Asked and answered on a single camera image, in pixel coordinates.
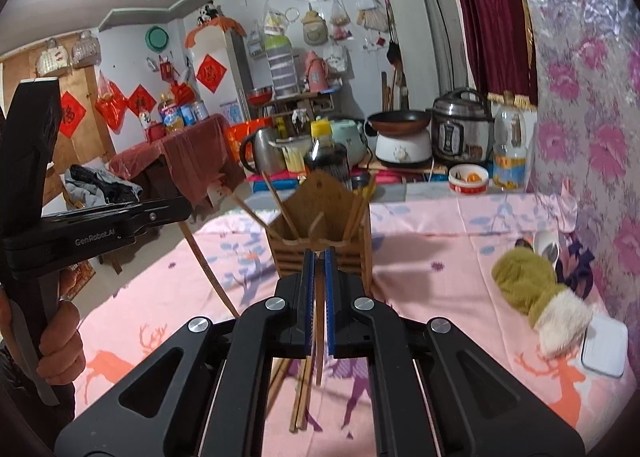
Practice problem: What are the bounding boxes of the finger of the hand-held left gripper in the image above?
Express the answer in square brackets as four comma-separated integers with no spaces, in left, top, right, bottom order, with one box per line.
[42,196,193,239]

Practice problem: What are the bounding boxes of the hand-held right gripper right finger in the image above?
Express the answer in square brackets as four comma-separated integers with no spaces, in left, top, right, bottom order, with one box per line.
[326,247,586,457]

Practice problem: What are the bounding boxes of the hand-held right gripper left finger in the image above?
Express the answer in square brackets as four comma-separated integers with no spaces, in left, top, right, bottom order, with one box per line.
[52,249,316,457]

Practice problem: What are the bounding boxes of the single wooden chopstick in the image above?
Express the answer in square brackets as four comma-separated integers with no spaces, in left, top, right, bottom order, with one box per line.
[261,171,299,241]
[312,249,326,386]
[190,231,238,319]
[226,187,273,230]
[345,176,377,242]

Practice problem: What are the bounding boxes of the wooden chopstick holder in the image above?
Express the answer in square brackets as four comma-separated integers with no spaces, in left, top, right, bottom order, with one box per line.
[264,170,375,299]

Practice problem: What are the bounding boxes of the pile of wooden chopsticks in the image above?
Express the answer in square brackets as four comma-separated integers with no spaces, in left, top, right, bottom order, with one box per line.
[266,357,321,434]

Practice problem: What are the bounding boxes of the person's left hand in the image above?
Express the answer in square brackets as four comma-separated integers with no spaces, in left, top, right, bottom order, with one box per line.
[37,267,86,386]

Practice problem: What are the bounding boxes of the wooden door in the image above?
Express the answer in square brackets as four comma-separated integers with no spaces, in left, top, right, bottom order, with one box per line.
[0,62,116,210]

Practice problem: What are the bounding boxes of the table with red cloth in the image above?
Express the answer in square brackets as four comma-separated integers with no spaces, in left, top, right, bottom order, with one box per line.
[109,114,246,203]

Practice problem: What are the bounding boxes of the pile of dark clothes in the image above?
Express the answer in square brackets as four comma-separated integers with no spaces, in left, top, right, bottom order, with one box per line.
[65,164,143,205]

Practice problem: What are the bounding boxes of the group of drink bottles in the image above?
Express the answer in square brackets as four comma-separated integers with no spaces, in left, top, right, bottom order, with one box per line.
[159,92,208,133]

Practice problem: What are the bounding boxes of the red printed box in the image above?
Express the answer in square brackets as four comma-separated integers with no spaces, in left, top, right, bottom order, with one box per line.
[65,259,96,300]

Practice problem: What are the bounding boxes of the red gift box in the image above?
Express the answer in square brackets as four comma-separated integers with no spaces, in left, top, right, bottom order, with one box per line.
[225,120,273,153]

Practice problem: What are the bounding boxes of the steel electric kettle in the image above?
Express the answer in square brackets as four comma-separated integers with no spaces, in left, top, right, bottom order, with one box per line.
[239,127,287,177]

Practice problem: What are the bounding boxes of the white refrigerator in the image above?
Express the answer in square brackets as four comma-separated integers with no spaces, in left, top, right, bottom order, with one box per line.
[192,27,253,128]

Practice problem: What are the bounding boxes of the pink deer printed blanket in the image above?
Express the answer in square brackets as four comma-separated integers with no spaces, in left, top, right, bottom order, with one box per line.
[75,192,640,457]

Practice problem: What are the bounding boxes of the red paper square on refrigerator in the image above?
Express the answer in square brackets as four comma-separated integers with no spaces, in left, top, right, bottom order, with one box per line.
[196,54,227,92]

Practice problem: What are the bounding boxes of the soy sauce bottle yellow cap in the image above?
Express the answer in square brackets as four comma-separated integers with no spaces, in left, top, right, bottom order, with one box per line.
[304,118,352,188]

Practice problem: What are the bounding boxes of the white electric cooker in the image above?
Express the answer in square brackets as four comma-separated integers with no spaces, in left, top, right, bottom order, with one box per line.
[375,130,433,168]

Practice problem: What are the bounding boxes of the red and white bowl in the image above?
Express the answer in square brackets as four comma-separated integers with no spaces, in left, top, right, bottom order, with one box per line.
[448,164,490,194]

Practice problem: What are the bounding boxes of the stacked plastic containers green lid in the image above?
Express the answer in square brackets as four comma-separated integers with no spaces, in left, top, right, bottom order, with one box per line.
[265,32,298,98]

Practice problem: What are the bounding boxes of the olive and white plush cloth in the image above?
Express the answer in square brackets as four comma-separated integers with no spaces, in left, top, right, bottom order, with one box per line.
[491,246,593,358]

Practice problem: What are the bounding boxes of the pink thermos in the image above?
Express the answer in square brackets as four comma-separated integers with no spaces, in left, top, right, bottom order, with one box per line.
[304,51,331,93]

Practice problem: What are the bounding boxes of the steel pressure cooker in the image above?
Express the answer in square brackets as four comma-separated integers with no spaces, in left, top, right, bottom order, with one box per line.
[431,87,496,168]

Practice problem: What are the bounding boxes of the white cup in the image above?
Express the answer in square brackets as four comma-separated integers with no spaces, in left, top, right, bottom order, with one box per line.
[532,231,561,268]

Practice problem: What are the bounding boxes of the clear plastic oil bottle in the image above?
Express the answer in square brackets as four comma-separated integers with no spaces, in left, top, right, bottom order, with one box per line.
[492,96,530,190]

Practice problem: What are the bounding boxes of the hanging beige bag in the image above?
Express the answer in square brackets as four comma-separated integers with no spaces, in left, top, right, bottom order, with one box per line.
[301,10,328,45]

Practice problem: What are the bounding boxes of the white rectangular container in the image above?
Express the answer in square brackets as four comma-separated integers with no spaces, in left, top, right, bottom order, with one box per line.
[580,314,628,378]

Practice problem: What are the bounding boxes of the maroon curtain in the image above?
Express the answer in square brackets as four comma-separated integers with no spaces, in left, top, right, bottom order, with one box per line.
[442,0,538,105]

